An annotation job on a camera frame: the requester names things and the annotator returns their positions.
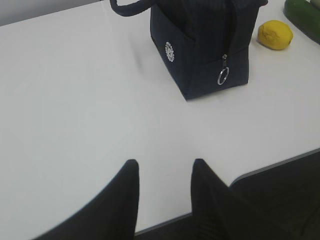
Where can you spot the navy insulated lunch bag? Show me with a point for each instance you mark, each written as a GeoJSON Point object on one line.
{"type": "Point", "coordinates": [204, 44]}

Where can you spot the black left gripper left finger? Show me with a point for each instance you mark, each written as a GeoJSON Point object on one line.
{"type": "Point", "coordinates": [111, 215]}

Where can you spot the green cucumber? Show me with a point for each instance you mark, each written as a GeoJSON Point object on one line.
{"type": "Point", "coordinates": [305, 15]}

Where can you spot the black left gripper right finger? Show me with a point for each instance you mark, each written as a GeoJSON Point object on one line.
{"type": "Point", "coordinates": [281, 203]}

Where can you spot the yellow lemon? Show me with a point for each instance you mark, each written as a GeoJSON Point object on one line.
{"type": "Point", "coordinates": [275, 35]}

